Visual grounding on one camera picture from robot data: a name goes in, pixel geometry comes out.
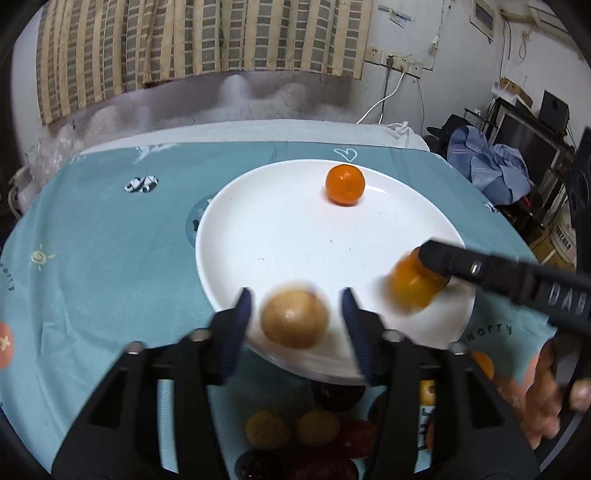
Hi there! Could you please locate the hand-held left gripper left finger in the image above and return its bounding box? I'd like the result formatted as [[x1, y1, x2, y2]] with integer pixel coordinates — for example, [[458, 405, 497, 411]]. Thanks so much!
[[52, 287, 254, 480]]

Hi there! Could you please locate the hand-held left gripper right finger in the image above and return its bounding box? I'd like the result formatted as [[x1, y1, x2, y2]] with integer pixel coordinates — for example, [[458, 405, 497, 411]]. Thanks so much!
[[341, 287, 541, 480]]

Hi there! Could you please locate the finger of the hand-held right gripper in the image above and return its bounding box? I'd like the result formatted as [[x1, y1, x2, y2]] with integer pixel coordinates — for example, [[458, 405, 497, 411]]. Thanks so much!
[[418, 239, 539, 305]]

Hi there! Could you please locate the tan round pear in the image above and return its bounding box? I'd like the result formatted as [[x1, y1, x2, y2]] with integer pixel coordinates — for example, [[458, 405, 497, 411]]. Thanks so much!
[[261, 290, 331, 349]]

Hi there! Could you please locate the white plate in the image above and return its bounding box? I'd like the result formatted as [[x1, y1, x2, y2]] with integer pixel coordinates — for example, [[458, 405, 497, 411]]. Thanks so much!
[[195, 159, 476, 384]]

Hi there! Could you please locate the yellow-green plum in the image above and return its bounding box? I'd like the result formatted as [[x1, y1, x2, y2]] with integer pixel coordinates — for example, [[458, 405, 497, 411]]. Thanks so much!
[[295, 408, 341, 446], [245, 410, 294, 448]]

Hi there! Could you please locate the red plum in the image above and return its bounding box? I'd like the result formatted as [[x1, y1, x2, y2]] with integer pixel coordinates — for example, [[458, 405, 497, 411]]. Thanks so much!
[[339, 418, 376, 457], [295, 455, 358, 480]]

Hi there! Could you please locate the person's right hand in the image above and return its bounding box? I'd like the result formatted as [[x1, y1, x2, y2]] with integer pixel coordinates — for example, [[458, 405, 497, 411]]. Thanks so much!
[[519, 344, 591, 450]]

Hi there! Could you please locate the cardboard box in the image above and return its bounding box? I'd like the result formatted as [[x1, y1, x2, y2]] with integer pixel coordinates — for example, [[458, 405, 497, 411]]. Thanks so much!
[[496, 76, 532, 104], [531, 226, 578, 269]]

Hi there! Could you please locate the dark purple plum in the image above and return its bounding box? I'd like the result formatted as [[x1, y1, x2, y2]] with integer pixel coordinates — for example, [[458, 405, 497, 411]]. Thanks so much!
[[235, 450, 273, 480], [310, 381, 365, 413]]

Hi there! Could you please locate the blue clothes pile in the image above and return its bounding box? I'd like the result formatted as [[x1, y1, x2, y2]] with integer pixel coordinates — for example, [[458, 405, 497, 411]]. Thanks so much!
[[448, 127, 532, 206]]

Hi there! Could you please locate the black hat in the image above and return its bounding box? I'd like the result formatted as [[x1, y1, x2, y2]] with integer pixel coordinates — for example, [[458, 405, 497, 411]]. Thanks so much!
[[427, 115, 468, 144]]

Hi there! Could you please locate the teal printed tablecloth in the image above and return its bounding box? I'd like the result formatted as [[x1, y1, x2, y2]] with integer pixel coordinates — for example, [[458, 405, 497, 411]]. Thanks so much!
[[0, 119, 578, 480]]

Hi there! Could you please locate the black monitor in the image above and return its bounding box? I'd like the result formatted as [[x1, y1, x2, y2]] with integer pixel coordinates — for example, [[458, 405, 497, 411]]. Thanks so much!
[[496, 111, 573, 185]]

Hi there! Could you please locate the black speaker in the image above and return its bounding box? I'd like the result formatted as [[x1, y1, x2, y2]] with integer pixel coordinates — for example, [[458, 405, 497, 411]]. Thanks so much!
[[540, 90, 571, 130]]

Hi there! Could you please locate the clear plastic bag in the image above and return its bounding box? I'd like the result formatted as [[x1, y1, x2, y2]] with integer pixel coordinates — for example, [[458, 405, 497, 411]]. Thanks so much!
[[28, 131, 88, 174]]

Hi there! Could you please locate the striped beige curtain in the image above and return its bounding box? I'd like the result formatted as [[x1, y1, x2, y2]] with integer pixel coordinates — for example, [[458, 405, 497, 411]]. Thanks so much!
[[37, 0, 370, 125]]

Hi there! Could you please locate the white power cable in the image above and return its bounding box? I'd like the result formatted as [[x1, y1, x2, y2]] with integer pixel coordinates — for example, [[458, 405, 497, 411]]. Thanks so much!
[[355, 69, 411, 136]]

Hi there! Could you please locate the white double wall socket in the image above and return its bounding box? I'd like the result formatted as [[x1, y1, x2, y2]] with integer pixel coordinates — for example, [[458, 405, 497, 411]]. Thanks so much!
[[385, 55, 423, 77]]

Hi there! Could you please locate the wall picture frame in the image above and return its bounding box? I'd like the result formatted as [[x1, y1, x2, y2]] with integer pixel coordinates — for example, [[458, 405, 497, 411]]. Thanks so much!
[[468, 0, 497, 34]]

